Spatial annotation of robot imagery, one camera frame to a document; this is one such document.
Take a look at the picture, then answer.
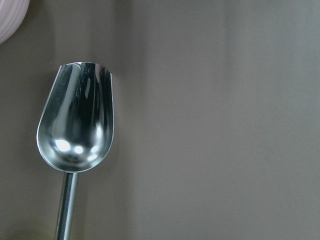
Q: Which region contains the pink ice bowl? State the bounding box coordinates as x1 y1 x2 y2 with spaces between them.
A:
0 0 30 44

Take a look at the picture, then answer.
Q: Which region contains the steel ice scoop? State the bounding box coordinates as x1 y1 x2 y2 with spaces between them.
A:
36 62 114 240

